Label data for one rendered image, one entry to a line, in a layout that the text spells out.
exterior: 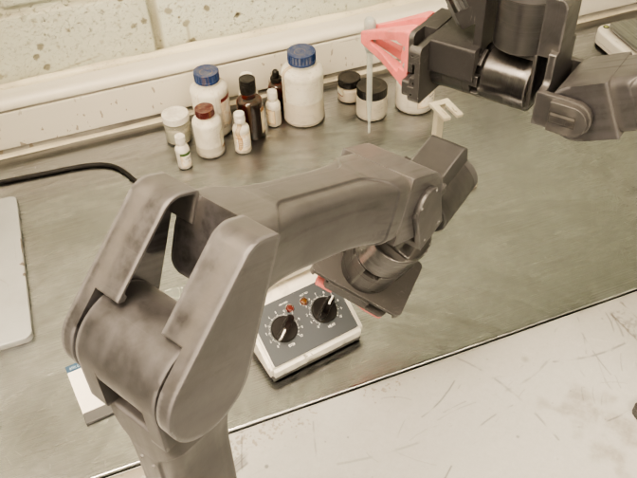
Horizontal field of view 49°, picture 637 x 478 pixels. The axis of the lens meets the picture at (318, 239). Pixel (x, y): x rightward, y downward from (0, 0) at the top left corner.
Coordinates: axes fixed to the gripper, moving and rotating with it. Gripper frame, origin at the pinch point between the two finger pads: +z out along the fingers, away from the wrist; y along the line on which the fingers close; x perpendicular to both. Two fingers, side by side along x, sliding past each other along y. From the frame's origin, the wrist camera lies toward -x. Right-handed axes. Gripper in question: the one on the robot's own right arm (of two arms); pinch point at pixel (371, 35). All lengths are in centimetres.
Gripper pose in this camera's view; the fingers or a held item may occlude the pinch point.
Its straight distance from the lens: 82.2
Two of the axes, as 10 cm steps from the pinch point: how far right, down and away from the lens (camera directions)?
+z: -8.1, -3.8, 4.5
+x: 0.5, 7.2, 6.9
